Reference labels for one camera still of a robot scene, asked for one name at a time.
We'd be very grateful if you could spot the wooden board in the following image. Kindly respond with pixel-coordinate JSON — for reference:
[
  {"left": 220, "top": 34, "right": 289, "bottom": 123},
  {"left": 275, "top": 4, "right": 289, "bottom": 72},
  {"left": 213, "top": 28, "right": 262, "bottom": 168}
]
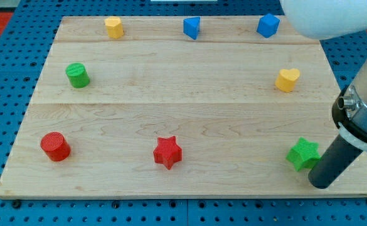
[{"left": 0, "top": 16, "right": 367, "bottom": 200}]

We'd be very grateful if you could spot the blue triangle block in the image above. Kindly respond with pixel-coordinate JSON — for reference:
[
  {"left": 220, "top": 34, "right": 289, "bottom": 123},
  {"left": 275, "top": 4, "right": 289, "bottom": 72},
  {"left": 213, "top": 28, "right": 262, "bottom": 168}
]
[{"left": 183, "top": 16, "right": 201, "bottom": 40}]

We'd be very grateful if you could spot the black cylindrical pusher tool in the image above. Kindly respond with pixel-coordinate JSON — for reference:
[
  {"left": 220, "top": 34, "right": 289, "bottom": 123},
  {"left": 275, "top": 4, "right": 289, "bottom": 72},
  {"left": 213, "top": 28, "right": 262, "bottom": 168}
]
[{"left": 308, "top": 135, "right": 363, "bottom": 189}]

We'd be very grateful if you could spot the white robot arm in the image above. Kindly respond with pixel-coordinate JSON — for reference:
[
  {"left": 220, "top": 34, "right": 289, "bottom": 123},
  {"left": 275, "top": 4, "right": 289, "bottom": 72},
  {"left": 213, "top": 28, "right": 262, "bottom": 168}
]
[{"left": 280, "top": 0, "right": 367, "bottom": 151}]

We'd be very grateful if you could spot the yellow pentagon block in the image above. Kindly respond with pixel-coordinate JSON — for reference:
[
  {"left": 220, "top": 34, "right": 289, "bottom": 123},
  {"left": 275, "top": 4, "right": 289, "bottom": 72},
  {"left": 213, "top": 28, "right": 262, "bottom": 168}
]
[{"left": 104, "top": 16, "right": 124, "bottom": 39}]

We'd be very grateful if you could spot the yellow heart block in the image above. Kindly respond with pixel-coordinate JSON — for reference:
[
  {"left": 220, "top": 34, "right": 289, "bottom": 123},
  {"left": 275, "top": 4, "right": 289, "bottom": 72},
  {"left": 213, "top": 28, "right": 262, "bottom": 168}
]
[{"left": 275, "top": 68, "right": 301, "bottom": 92}]

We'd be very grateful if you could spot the green cylinder block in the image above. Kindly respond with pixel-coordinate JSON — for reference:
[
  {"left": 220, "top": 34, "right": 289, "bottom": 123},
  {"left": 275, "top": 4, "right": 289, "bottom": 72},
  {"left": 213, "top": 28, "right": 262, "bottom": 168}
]
[{"left": 65, "top": 63, "right": 90, "bottom": 89}]

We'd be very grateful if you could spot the red star block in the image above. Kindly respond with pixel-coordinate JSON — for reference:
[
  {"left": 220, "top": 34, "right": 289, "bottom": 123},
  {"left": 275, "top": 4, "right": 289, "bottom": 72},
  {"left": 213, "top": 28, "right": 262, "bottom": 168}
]
[{"left": 153, "top": 136, "right": 183, "bottom": 170}]

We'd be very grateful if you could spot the blue cube block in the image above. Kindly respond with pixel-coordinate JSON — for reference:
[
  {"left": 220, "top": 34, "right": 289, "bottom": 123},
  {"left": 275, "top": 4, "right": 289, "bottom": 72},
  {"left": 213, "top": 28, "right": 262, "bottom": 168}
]
[{"left": 257, "top": 13, "right": 280, "bottom": 38}]

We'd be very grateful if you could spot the green star block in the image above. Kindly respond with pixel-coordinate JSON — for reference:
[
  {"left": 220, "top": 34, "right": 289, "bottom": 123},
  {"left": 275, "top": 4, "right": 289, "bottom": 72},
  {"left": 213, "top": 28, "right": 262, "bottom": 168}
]
[{"left": 286, "top": 137, "right": 321, "bottom": 171}]

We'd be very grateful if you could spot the red cylinder block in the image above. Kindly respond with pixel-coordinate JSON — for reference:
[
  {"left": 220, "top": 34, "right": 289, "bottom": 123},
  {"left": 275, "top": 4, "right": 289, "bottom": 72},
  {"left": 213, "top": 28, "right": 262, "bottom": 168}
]
[{"left": 40, "top": 131, "right": 71, "bottom": 161}]

